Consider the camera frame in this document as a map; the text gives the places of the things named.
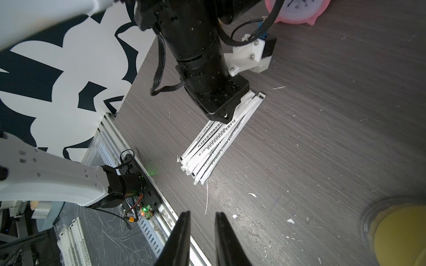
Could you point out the pink alarm clock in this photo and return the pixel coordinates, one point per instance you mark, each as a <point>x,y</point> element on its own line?
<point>302,11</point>

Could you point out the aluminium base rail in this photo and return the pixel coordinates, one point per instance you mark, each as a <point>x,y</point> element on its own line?
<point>109,143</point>

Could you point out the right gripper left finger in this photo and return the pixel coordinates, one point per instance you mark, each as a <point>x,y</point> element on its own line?
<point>176,252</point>

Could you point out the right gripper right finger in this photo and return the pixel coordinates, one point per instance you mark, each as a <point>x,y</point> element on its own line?
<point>229,251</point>

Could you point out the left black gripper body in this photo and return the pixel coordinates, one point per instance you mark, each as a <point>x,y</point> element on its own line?
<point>221,104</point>

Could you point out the yellow plastic cup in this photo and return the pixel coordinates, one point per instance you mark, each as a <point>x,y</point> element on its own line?
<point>394,232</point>

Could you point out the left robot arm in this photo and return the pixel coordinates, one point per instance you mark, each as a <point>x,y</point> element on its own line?
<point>65,64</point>

